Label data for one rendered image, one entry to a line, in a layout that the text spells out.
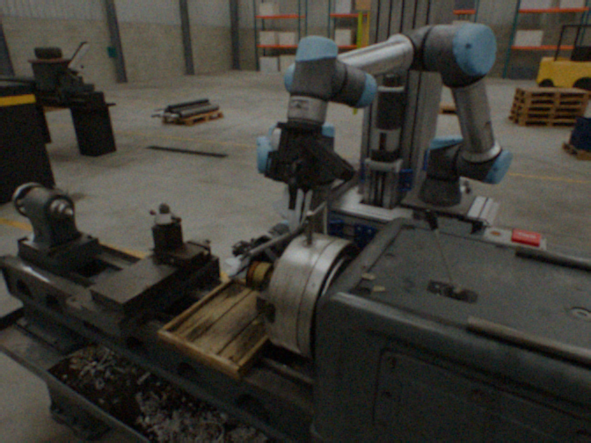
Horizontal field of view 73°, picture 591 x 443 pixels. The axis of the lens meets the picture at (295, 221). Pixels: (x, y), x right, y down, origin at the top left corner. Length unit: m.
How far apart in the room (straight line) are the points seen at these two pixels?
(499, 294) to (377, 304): 0.24
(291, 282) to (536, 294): 0.49
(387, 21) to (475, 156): 0.62
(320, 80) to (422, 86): 0.90
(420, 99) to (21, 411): 2.37
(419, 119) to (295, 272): 0.92
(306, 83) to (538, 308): 0.58
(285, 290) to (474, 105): 0.71
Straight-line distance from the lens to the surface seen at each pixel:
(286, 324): 0.95
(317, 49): 0.77
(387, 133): 1.58
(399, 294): 0.78
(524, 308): 0.83
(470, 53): 1.10
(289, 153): 0.78
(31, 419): 2.53
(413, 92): 1.63
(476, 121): 1.26
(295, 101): 0.76
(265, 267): 1.10
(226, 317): 1.32
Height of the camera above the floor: 1.69
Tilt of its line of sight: 25 degrees down
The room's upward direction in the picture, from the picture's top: straight up
